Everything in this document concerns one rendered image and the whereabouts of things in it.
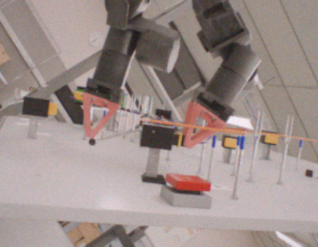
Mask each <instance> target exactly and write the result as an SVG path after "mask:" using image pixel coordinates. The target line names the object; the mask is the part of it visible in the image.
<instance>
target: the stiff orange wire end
mask: <svg viewBox="0 0 318 247"><path fill-rule="evenodd" d="M136 119H138V120H141V121H144V122H156V123H160V124H170V125H174V126H185V127H189V128H197V129H208V130H212V131H216V132H227V133H234V134H238V135H247V133H243V132H234V131H230V130H226V129H215V128H207V127H203V126H193V125H189V124H181V123H174V122H166V121H155V120H151V119H150V118H136Z"/></svg>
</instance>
